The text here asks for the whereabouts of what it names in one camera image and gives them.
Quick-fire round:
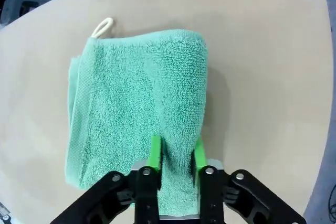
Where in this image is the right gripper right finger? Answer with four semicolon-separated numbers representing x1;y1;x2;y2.
192;140;307;224

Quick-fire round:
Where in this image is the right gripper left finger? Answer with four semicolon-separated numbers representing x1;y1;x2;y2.
49;135;163;224

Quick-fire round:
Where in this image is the mint green terry towel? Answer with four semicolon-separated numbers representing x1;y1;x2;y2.
64;17;208;221

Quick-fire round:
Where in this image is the dark grey floor box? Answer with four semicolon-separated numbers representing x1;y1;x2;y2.
0;0;53;28

